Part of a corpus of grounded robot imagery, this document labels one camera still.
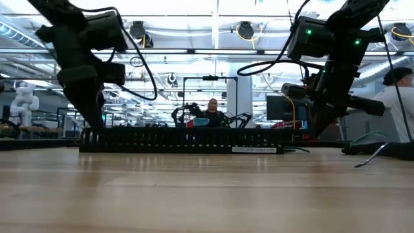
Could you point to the black aluminium frame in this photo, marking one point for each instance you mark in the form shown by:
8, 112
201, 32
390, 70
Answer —
32, 144

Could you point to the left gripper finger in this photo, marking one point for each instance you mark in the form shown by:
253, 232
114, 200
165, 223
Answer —
95, 103
79, 100

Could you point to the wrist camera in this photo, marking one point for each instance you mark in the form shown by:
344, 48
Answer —
105, 30
309, 39

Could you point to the teal crate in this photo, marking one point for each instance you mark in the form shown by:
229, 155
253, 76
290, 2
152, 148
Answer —
201, 122

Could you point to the grey white office chair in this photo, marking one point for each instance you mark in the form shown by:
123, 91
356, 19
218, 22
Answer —
365, 126

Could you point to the black monitor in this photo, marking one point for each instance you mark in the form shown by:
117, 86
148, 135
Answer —
281, 108

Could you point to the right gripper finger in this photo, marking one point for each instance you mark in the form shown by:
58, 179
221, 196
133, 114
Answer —
318, 118
331, 118

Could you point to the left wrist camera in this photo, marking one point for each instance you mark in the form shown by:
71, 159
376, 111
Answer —
105, 30

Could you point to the long ceiling light bar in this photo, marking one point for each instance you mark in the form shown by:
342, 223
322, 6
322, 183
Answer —
226, 51

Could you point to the white pillar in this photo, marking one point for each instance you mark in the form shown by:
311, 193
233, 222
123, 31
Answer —
239, 97

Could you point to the silver ventilation duct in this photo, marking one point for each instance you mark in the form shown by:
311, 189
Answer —
16, 35
372, 69

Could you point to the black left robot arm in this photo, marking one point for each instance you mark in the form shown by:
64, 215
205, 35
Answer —
55, 9

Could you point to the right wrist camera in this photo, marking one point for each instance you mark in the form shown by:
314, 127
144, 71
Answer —
309, 39

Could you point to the dark brown zip tie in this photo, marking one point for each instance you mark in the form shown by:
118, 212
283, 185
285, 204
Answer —
372, 157

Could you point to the black background rig frame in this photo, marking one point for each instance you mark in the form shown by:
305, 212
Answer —
210, 77

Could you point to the person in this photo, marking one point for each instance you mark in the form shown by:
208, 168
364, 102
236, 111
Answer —
401, 103
213, 115

